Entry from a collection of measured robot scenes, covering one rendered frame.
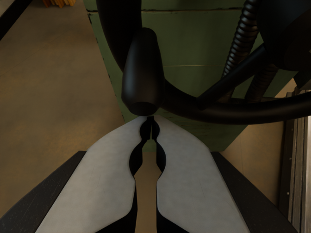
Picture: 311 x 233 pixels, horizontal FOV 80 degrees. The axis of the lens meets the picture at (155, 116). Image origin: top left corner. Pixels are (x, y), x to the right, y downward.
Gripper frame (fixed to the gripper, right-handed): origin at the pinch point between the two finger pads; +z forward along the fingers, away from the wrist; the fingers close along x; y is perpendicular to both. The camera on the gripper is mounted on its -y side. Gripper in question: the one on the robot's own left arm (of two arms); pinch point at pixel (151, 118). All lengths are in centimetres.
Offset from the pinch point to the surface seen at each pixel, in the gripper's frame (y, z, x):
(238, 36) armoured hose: -3.5, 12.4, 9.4
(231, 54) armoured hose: -1.2, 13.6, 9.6
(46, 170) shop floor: 60, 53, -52
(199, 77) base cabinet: 7.8, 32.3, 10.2
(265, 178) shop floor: 61, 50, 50
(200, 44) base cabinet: -0.2, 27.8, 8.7
